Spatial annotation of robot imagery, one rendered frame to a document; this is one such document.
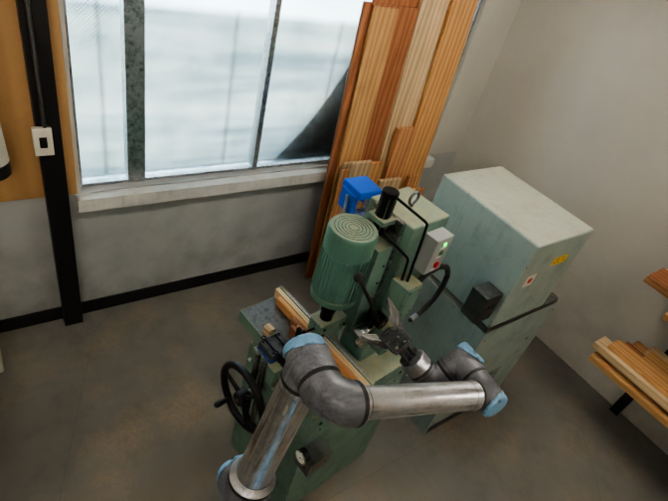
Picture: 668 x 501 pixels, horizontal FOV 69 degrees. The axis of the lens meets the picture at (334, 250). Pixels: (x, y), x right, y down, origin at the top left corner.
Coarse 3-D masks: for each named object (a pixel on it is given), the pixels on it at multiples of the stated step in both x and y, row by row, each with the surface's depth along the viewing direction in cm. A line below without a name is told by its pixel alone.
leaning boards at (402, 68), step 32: (384, 0) 267; (416, 0) 278; (448, 0) 290; (384, 32) 272; (416, 32) 287; (448, 32) 300; (352, 64) 276; (384, 64) 285; (416, 64) 301; (448, 64) 316; (352, 96) 288; (384, 96) 305; (416, 96) 321; (352, 128) 300; (384, 128) 321; (416, 128) 324; (352, 160) 316; (384, 160) 334; (416, 160) 353; (320, 224) 340
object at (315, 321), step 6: (336, 312) 190; (342, 312) 191; (312, 318) 185; (318, 318) 185; (336, 318) 188; (342, 318) 189; (312, 324) 186; (318, 324) 183; (324, 324) 184; (330, 324) 185; (336, 324) 188; (312, 330) 187; (318, 330) 184; (324, 330) 184; (330, 330) 188; (336, 330) 192; (324, 336) 188
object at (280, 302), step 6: (276, 300) 208; (282, 300) 207; (282, 306) 206; (288, 306) 205; (288, 312) 204; (294, 312) 203; (288, 318) 205; (300, 318) 201; (306, 324) 199; (336, 360) 188; (342, 366) 187; (342, 372) 186; (348, 372) 185; (348, 378) 184; (354, 378) 183
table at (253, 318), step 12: (264, 300) 210; (240, 312) 203; (252, 312) 203; (264, 312) 205; (276, 312) 206; (252, 324) 198; (264, 324) 200; (276, 324) 201; (288, 324) 203; (252, 336) 200; (288, 336) 197; (264, 384) 182; (324, 420) 176
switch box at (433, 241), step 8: (432, 232) 175; (440, 232) 176; (448, 232) 178; (424, 240) 175; (432, 240) 172; (440, 240) 172; (448, 240) 175; (424, 248) 176; (432, 248) 173; (440, 248) 175; (424, 256) 177; (432, 256) 175; (440, 256) 180; (416, 264) 181; (424, 264) 178; (432, 264) 180; (424, 272) 180
